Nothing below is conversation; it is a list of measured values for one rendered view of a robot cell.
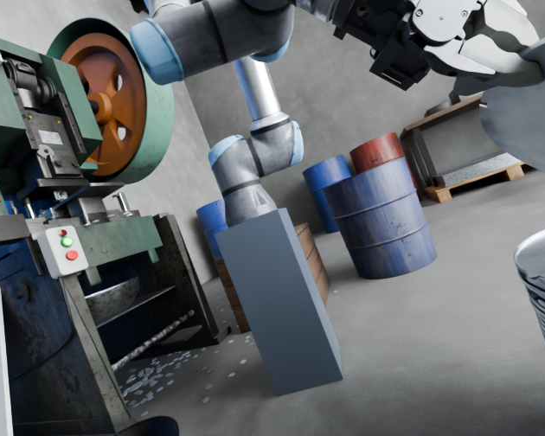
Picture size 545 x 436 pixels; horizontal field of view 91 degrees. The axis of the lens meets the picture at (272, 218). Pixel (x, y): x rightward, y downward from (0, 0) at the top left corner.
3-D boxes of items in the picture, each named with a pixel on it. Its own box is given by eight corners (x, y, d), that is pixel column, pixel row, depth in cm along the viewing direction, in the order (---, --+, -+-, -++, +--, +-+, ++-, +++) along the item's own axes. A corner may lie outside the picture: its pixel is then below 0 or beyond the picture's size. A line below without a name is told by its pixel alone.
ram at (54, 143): (90, 174, 113) (66, 109, 113) (50, 173, 99) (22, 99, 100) (67, 189, 120) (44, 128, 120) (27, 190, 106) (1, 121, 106)
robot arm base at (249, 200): (281, 208, 82) (269, 179, 82) (272, 210, 67) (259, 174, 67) (237, 226, 85) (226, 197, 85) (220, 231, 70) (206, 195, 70)
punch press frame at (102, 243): (195, 313, 121) (89, 39, 122) (105, 380, 81) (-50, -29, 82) (91, 341, 151) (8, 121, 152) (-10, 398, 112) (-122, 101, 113)
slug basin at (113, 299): (163, 290, 120) (155, 269, 120) (86, 330, 88) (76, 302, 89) (115, 306, 133) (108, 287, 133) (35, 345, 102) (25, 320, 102)
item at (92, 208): (137, 213, 106) (125, 181, 106) (103, 217, 93) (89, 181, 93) (99, 232, 116) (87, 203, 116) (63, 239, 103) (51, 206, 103)
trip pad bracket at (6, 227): (47, 272, 77) (22, 209, 77) (3, 285, 68) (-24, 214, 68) (35, 278, 79) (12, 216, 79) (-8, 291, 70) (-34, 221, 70)
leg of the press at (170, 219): (232, 331, 128) (164, 157, 129) (219, 345, 117) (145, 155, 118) (112, 356, 164) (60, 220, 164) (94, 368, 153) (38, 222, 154)
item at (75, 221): (143, 221, 126) (138, 208, 126) (28, 240, 84) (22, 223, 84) (104, 240, 138) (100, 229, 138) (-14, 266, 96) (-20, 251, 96)
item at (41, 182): (93, 190, 117) (89, 178, 117) (41, 192, 99) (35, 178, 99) (73, 203, 124) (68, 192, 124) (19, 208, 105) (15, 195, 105)
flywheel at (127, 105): (169, 187, 156) (182, 53, 141) (140, 188, 138) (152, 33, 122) (85, 165, 180) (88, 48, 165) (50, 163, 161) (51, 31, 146)
